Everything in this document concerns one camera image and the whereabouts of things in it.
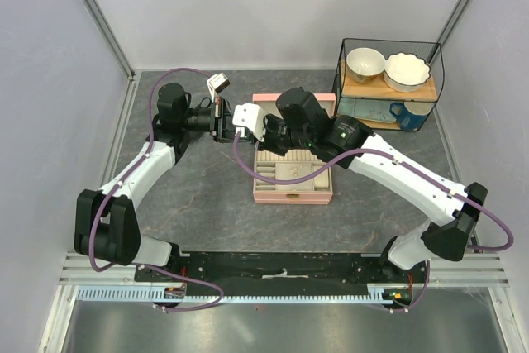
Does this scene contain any light blue tray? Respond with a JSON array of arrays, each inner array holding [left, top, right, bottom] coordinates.
[[336, 98, 396, 124]]

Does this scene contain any white round bowl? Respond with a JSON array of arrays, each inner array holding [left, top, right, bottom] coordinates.
[[346, 47, 386, 83]]

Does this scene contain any blue slotted cable duct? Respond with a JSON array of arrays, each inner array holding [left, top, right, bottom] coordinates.
[[77, 285, 413, 304]]

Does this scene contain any pink jewelry box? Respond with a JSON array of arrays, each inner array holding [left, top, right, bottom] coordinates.
[[251, 93, 336, 206]]

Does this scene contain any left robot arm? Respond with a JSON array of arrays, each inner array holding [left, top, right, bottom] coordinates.
[[74, 74, 231, 281]]

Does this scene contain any dark blue mug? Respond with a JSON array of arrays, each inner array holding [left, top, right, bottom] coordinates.
[[389, 102, 432, 132]]

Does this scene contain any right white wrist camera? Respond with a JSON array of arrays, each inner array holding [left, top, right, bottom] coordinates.
[[232, 103, 266, 142]]

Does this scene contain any black wire shelf rack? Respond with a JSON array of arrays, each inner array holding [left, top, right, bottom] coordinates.
[[332, 38, 445, 132]]

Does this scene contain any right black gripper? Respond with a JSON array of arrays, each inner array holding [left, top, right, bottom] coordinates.
[[248, 112, 312, 157]]

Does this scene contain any white scalloped bowl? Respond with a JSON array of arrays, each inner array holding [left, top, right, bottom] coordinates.
[[383, 53, 431, 93]]

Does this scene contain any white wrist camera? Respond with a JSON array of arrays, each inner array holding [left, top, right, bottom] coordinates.
[[232, 103, 266, 142], [207, 73, 230, 100]]

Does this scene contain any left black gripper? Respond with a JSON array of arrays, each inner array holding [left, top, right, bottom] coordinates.
[[180, 98, 248, 144]]

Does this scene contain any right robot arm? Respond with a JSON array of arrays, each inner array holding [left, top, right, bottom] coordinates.
[[255, 87, 488, 282]]

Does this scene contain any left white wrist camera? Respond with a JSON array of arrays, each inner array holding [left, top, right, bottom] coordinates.
[[207, 73, 230, 100]]

